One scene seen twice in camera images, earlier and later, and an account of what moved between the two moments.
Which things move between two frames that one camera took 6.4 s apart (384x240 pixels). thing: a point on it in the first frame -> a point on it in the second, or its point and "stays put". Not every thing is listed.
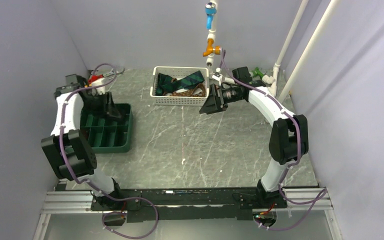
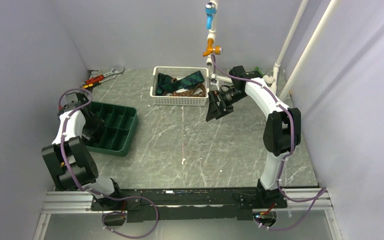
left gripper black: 108,107 -> 97,123
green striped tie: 166,83 stays put
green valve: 256,71 stays put
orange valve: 216,49 stays put
